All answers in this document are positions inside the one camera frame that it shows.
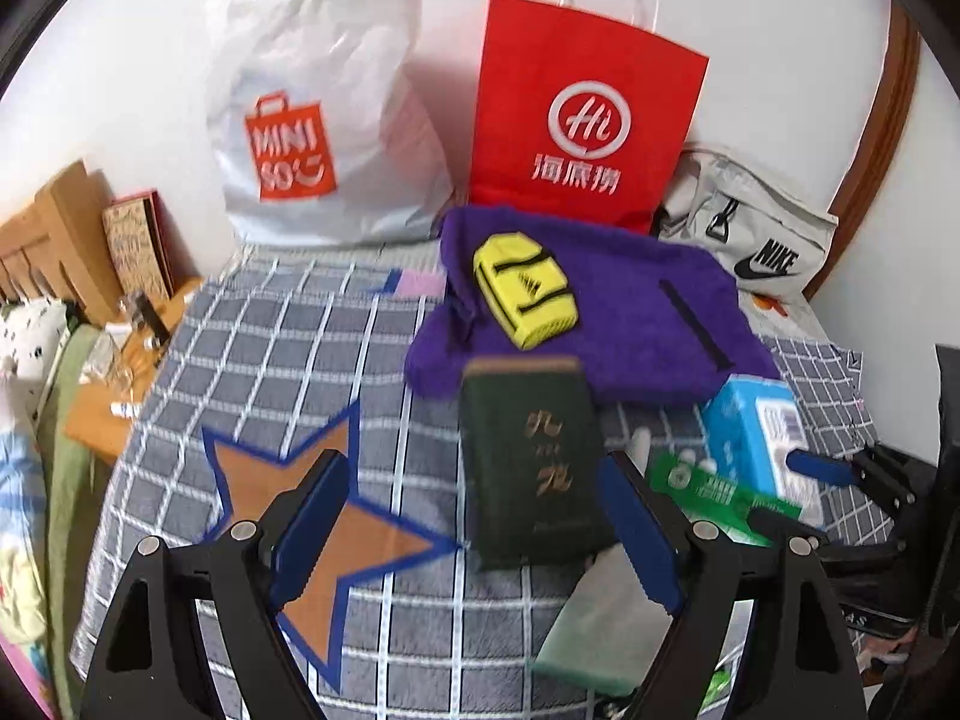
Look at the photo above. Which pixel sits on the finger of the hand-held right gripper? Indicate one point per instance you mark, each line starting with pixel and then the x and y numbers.
pixel 776 521
pixel 814 463

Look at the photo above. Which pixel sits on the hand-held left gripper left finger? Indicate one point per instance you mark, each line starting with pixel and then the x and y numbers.
pixel 315 532

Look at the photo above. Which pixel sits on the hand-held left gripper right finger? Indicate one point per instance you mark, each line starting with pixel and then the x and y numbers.
pixel 637 532

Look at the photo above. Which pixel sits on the green snack packet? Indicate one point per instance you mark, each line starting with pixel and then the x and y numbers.
pixel 705 491

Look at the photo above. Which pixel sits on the dark green book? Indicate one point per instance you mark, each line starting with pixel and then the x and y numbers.
pixel 525 465

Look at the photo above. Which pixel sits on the purple fluffy towel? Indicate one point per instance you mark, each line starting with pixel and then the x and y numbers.
pixel 637 300

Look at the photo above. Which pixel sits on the blue and white tissue box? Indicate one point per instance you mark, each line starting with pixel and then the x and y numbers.
pixel 742 420

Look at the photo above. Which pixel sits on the white lace cloth orange print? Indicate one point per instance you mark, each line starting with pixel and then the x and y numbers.
pixel 772 307

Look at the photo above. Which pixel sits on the wooden nightstand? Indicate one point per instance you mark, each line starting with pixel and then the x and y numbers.
pixel 97 420

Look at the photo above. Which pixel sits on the green blanket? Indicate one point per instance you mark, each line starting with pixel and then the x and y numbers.
pixel 60 465

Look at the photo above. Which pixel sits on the yellow backpack-shaped pouch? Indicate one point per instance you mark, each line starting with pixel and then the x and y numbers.
pixel 525 292

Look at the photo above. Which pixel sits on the light grey sling bag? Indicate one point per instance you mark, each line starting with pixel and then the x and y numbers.
pixel 757 202

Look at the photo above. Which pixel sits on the pastel printed blanket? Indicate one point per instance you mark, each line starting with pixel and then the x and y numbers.
pixel 19 577

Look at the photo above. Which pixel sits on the patterned brown book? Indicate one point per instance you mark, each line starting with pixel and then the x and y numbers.
pixel 135 240

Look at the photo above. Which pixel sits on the white spotted plush toy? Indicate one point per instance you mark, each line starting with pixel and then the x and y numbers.
pixel 30 330

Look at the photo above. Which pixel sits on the wooden headboard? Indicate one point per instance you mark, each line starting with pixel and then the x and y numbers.
pixel 67 225

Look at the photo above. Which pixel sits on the red paper bag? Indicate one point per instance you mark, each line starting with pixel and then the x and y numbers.
pixel 585 52

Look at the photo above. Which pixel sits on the white plastic shopping bag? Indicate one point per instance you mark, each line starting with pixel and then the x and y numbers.
pixel 315 52

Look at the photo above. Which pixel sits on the curved brown wooden frame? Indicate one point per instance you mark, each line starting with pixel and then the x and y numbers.
pixel 885 127

